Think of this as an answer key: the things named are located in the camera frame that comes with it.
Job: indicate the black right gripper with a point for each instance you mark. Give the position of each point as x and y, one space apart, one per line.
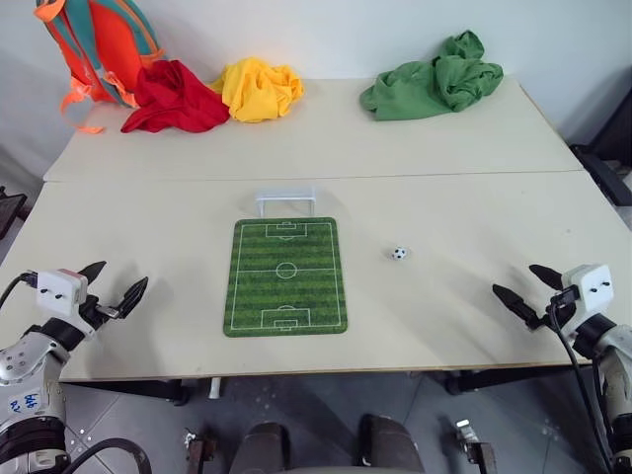
550 318

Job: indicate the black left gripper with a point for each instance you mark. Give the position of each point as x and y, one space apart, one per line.
91 312

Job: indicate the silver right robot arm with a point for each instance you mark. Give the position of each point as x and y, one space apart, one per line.
612 365

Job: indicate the small soccer ball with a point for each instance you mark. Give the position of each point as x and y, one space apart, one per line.
400 253

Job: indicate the green soccer field mat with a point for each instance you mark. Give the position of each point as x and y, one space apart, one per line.
286 276

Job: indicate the black chair base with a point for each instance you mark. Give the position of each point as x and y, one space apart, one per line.
605 173

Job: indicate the white table leg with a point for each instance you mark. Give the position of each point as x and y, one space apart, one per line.
214 388

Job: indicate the crumpled red cloth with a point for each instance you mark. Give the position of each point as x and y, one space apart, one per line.
173 101

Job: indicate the small white toy goal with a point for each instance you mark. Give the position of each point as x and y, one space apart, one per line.
286 195

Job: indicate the dark rounded shape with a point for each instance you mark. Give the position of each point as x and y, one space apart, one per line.
390 444
264 447

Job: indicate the crumpled green cloth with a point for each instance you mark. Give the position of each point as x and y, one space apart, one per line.
434 84

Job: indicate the orange and teal backpack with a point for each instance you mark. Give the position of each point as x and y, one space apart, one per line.
108 44

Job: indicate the crumpled yellow cloth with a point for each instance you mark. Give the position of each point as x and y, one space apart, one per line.
257 91

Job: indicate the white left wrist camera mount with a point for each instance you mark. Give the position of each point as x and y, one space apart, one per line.
58 291

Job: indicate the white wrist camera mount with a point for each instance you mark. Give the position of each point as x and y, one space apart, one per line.
58 291
591 289

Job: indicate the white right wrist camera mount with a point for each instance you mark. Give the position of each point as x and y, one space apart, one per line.
591 289

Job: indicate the black table frame beam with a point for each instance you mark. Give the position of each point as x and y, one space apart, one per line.
513 377
133 390

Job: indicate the black stand with frame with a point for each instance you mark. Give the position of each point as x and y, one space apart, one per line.
11 210

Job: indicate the metal bracket on floor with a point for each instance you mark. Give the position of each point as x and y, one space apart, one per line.
474 442
200 449

